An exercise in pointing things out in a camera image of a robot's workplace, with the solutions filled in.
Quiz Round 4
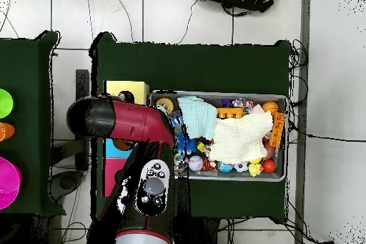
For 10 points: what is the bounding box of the wooden three-hole box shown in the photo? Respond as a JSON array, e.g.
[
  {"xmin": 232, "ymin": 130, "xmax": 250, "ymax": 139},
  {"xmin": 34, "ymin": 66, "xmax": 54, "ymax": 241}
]
[{"xmin": 102, "ymin": 79, "xmax": 150, "ymax": 198}]

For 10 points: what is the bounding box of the silver mesh bin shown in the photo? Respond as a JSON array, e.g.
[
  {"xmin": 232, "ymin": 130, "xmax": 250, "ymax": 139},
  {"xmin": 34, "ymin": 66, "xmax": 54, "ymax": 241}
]
[{"xmin": 147, "ymin": 89, "xmax": 289, "ymax": 182}]

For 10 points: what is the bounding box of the mint green muslin cloth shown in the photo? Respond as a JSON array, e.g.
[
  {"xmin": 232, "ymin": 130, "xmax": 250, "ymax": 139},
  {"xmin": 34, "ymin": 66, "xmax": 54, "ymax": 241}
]
[{"xmin": 176, "ymin": 95, "xmax": 218, "ymax": 141}]

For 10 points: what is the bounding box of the blue spiky ball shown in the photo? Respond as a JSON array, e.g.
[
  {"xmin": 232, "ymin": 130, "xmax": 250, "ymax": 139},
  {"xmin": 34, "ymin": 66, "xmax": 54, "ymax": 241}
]
[{"xmin": 175, "ymin": 134, "xmax": 199, "ymax": 155}]

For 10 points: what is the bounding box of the white baseball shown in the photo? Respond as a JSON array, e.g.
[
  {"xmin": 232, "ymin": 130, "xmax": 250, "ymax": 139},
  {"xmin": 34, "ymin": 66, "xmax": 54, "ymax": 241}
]
[{"xmin": 188, "ymin": 155, "xmax": 205, "ymax": 172}]

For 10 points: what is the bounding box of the orange plastic toy block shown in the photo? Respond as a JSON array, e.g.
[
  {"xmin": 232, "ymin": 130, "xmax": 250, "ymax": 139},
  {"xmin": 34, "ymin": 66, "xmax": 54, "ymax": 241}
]
[{"xmin": 215, "ymin": 107, "xmax": 246, "ymax": 119}]

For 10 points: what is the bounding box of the dark green table cloth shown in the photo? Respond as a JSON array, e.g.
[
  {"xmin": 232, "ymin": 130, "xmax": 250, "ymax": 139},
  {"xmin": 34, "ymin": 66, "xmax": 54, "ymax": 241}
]
[{"xmin": 89, "ymin": 31, "xmax": 293, "ymax": 223}]

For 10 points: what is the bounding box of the cream muslin cloth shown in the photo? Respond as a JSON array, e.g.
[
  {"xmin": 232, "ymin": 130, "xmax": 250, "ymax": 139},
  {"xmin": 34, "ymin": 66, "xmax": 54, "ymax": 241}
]
[{"xmin": 208, "ymin": 110, "xmax": 275, "ymax": 165}]

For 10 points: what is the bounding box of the yellow rubber duck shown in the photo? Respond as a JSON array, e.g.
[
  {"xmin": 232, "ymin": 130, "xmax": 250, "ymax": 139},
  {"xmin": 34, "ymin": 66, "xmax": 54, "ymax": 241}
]
[{"xmin": 247, "ymin": 162, "xmax": 264, "ymax": 178}]

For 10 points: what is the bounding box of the orange toy basketball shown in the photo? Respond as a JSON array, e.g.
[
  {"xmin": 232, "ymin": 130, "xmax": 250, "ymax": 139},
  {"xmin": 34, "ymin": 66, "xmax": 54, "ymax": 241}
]
[{"xmin": 262, "ymin": 100, "xmax": 280, "ymax": 115}]

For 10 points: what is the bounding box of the orange plastic grid tray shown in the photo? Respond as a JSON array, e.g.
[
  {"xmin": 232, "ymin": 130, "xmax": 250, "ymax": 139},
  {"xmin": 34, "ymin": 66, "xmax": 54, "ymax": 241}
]
[{"xmin": 268, "ymin": 112, "xmax": 287, "ymax": 148}]

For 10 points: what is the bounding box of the red-orange ball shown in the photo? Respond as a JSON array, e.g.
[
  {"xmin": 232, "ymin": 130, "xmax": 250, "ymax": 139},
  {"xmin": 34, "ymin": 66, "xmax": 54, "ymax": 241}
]
[{"xmin": 261, "ymin": 159, "xmax": 276, "ymax": 174}]

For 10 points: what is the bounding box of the green-clothed side table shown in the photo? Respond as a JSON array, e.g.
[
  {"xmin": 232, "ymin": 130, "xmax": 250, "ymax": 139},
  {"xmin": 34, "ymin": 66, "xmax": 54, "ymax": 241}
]
[{"xmin": 0, "ymin": 29, "xmax": 67, "ymax": 218}]

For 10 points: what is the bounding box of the orange plastic cup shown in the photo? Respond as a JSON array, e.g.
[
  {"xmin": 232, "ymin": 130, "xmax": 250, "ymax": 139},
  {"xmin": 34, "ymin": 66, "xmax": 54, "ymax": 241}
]
[{"xmin": 0, "ymin": 122, "xmax": 16, "ymax": 142}]

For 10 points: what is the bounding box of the magenta plastic bowl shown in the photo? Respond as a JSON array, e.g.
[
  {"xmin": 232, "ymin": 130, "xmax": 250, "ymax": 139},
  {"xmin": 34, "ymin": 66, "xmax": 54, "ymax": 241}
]
[{"xmin": 0, "ymin": 156, "xmax": 23, "ymax": 211}]

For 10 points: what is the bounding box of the black power cable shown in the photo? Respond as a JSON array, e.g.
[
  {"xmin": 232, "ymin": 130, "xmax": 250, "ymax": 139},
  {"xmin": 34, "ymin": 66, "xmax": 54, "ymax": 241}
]
[{"xmin": 288, "ymin": 120, "xmax": 366, "ymax": 144}]

